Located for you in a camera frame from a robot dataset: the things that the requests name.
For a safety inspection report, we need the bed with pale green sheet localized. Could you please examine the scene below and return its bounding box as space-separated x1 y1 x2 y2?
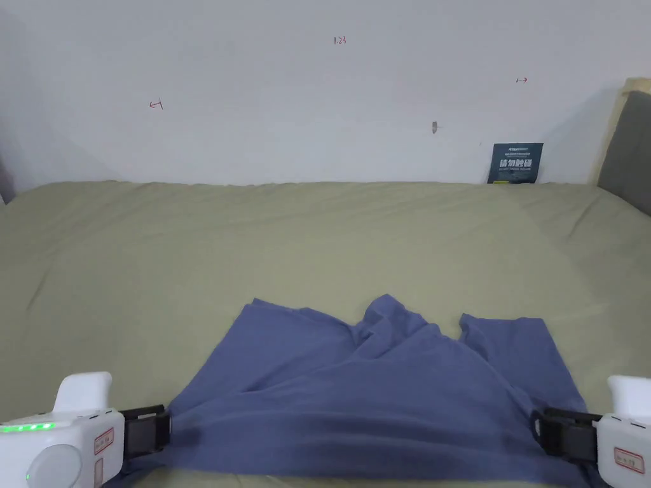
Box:
0 180 651 488

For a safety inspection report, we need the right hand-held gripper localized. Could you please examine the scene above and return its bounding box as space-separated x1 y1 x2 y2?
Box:
529 374 651 488

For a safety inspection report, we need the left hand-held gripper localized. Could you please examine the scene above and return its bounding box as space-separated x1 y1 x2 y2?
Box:
0 371 173 488

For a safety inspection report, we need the grey padded headboard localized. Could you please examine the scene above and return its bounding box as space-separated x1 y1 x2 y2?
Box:
588 76 651 219

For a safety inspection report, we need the dark blue printed card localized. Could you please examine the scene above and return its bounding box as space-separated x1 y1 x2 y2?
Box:
486 142 545 185

